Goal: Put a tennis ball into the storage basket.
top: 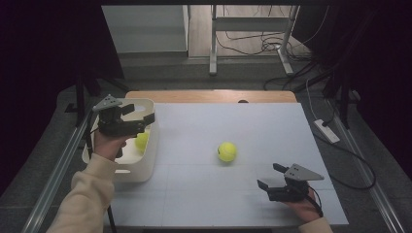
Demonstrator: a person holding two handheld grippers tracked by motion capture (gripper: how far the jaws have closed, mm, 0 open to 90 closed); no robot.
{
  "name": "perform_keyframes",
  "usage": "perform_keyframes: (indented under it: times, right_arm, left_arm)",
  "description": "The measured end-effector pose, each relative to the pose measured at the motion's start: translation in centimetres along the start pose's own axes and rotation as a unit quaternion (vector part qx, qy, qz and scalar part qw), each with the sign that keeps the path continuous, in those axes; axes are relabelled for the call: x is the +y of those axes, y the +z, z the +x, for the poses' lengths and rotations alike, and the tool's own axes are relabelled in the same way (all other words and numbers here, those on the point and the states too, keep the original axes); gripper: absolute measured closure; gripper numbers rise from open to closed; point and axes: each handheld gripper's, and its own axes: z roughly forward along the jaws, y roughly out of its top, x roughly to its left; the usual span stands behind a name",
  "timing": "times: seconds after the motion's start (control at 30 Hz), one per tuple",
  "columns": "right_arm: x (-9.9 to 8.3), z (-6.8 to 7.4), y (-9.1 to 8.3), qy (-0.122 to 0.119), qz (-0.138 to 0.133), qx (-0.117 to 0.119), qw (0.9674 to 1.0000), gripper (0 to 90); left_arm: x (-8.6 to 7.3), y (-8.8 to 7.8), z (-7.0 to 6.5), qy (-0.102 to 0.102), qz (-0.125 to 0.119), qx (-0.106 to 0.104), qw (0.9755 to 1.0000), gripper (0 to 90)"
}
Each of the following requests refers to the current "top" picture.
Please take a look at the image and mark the white cabinet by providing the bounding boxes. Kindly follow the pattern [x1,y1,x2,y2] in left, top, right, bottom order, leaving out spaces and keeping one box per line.
[101,4,190,54]

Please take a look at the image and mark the white desk frame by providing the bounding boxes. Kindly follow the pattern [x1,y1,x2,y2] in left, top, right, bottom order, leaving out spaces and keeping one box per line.
[208,4,300,77]

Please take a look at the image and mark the white board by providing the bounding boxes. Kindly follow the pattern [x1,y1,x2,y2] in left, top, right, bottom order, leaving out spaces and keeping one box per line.
[104,102,350,228]

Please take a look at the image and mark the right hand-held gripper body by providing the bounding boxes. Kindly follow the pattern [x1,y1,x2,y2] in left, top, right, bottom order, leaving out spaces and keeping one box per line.
[267,163,326,204]

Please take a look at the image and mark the metal floor rail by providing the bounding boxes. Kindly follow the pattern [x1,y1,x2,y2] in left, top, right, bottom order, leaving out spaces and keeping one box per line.
[19,103,98,233]
[325,98,407,233]

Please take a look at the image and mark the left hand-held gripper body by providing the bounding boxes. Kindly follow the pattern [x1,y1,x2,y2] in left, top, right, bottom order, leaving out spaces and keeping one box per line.
[91,93,146,138]

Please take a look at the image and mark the white power strip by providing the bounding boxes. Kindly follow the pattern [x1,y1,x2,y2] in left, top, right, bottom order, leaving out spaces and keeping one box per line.
[313,118,341,145]

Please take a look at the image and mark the yellow tennis ball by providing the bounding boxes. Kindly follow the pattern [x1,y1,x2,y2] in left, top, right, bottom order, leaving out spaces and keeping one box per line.
[217,141,238,163]
[134,130,151,153]

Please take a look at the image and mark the black power strip cable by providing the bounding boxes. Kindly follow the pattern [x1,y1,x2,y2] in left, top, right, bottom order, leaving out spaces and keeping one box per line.
[313,132,378,191]

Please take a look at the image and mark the person's left hand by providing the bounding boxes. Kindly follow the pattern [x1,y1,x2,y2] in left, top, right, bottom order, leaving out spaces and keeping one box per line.
[92,130,137,163]

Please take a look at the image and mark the person's right hand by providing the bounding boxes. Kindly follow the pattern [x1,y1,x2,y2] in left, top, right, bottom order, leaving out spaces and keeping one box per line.
[281,188,325,224]

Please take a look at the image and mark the white plastic bin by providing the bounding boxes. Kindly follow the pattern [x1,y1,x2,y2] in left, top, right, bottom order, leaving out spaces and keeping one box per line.
[82,97,160,183]

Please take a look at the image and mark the tangled black floor cables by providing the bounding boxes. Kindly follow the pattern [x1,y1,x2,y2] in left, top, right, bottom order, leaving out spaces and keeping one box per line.
[216,28,312,61]

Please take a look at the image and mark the right hand-held gripper cable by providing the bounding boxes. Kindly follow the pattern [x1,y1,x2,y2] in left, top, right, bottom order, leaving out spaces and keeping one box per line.
[307,185,325,218]

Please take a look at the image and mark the black stand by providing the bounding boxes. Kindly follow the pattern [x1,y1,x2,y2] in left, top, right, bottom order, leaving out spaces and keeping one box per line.
[291,64,361,130]
[64,71,130,127]

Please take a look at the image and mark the thin white cable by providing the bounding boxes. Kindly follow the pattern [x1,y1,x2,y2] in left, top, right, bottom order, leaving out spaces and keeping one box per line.
[304,77,320,121]

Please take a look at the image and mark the dark curtain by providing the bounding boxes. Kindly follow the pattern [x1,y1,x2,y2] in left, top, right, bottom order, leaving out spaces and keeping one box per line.
[0,0,124,192]
[297,0,412,179]

